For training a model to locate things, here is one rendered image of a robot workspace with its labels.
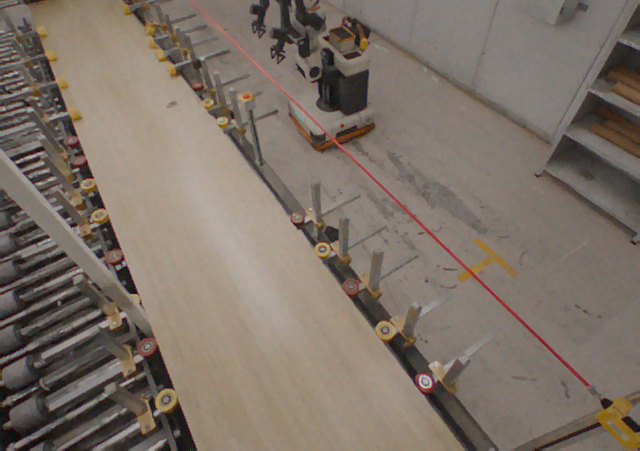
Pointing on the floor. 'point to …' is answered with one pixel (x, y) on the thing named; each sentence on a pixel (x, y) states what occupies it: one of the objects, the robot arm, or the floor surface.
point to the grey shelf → (571, 174)
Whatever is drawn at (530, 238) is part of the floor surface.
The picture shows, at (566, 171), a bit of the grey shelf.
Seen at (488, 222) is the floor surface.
